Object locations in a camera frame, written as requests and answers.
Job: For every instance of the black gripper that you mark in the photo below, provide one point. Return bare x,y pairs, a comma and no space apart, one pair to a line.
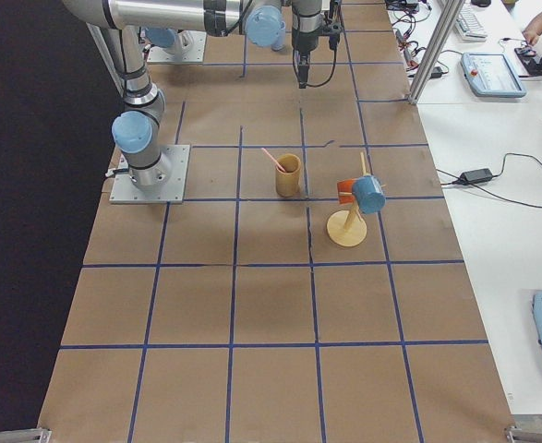
304,41

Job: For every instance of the blue plastic cup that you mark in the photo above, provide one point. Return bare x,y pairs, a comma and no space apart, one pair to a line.
368,194

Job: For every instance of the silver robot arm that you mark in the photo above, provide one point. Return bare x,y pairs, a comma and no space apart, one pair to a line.
135,131
305,23

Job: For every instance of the orange red cup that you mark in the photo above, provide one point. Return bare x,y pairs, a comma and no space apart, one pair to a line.
345,191

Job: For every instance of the wooden cup tree stand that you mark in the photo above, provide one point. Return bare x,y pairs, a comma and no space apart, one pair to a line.
347,227

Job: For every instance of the person hand at desk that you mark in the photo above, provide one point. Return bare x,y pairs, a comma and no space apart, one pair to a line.
531,35

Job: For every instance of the tan bamboo cylinder holder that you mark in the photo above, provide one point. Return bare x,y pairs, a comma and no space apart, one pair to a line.
287,175

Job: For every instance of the white keyboard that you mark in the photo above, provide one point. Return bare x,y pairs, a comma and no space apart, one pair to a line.
468,27

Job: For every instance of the blue teach pendant far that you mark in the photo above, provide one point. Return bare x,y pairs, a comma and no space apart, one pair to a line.
491,75

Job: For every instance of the black power adapter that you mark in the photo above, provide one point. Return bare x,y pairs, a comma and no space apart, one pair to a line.
474,177

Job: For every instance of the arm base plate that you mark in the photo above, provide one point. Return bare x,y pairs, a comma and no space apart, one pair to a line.
164,182
187,49

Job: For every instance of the aluminium frame post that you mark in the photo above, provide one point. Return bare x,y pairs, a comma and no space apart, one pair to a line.
438,39

